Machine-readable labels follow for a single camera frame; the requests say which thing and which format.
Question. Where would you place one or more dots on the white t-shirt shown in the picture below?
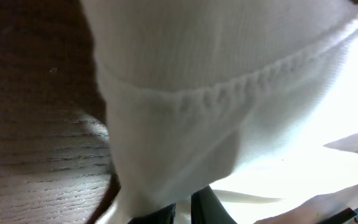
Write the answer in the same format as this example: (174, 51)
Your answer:
(242, 95)

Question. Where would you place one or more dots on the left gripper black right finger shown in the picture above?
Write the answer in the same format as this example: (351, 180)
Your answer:
(207, 209)

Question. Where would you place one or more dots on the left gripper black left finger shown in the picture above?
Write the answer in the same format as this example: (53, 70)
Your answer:
(163, 216)

